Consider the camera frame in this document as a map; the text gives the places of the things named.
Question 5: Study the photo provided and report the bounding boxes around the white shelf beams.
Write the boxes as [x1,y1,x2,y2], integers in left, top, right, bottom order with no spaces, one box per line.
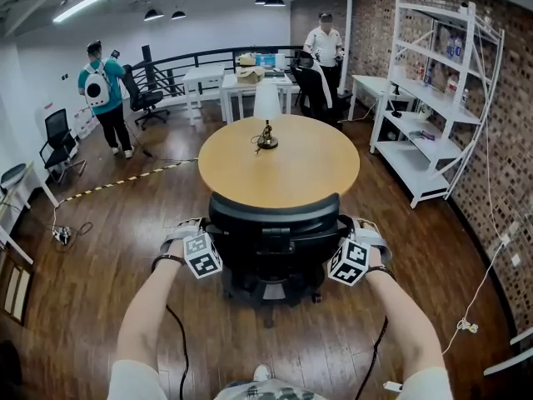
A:
[482,330,533,378]

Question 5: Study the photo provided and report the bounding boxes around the person's right forearm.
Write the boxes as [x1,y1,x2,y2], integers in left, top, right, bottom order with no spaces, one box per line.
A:
[366,247,445,381]

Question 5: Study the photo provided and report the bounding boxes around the white cable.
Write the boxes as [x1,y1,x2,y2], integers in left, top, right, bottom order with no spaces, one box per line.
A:
[441,206,518,356]

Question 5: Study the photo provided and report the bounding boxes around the light blue box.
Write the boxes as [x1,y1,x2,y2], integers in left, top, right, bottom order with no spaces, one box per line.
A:
[254,52,278,70]

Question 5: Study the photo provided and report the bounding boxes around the white side desk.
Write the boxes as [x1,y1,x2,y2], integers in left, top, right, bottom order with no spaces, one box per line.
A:
[348,73,418,123]

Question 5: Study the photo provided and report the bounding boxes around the black metal railing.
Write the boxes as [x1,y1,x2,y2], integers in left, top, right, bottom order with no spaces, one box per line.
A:
[124,44,307,98]

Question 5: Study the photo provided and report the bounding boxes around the water bottles pack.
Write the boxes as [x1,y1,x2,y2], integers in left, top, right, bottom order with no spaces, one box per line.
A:
[445,35,466,64]

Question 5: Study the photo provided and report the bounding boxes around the black office chair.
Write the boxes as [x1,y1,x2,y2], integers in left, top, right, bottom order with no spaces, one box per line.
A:
[207,191,356,329]

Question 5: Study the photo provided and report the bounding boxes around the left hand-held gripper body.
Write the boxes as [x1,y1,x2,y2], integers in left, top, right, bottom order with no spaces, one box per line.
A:
[160,217,224,281]

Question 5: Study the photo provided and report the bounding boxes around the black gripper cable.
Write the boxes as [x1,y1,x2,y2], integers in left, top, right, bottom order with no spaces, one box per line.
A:
[165,303,192,400]
[355,316,391,400]

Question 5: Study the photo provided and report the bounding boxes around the person's left forearm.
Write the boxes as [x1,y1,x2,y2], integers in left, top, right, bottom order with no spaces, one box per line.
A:
[116,246,189,375]

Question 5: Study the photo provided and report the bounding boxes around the person's light shirt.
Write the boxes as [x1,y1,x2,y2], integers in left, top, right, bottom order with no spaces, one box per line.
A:
[105,359,456,400]

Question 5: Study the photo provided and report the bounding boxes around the round wooden desk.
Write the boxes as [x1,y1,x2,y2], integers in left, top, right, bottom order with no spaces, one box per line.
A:
[197,112,361,210]

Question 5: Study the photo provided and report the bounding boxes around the small white table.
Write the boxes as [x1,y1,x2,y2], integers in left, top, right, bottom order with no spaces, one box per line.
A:
[182,64,227,127]

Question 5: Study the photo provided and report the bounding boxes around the yellow black floor cable cover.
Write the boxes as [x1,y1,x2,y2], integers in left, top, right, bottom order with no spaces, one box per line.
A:
[62,158,199,203]

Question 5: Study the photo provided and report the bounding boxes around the black wrist strap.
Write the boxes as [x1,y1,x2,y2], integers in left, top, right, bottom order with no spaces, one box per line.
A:
[151,253,187,271]
[367,264,397,282]

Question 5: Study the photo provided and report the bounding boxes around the wooden picture frame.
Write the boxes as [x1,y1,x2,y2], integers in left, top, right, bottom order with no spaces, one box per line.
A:
[0,259,35,325]

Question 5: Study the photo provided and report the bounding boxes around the open cardboard box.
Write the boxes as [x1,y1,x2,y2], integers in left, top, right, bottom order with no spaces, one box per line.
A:
[235,66,266,85]

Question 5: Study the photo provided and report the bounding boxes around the white metal shelf unit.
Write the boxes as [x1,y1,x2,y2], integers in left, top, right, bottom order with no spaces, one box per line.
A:
[369,0,506,210]

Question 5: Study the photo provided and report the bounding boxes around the fluorescent ceiling light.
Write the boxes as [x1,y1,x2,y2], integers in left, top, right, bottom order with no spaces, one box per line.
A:
[52,0,123,24]

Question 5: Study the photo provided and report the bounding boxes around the long white table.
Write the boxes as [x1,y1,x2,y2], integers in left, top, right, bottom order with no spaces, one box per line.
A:
[221,72,295,125]

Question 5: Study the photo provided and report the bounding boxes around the black swivel chair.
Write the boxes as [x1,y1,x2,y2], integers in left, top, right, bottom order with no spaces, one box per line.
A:
[121,63,172,131]

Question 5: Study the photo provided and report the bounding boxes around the black chair with white garment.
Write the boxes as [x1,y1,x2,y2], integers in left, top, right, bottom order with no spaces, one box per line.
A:
[289,51,347,121]

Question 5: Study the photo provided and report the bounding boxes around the black mesh visitor chair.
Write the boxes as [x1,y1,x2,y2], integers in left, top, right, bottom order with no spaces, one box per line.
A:
[38,107,88,185]

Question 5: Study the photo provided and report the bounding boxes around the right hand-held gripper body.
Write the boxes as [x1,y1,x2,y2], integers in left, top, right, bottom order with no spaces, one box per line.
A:
[326,217,394,288]

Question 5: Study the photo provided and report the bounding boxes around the white table with grey stool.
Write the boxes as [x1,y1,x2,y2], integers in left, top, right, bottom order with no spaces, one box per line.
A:
[0,162,60,266]

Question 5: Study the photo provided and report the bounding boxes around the white shade table lamp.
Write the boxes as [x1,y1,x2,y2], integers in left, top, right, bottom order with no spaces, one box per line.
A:
[250,82,281,155]

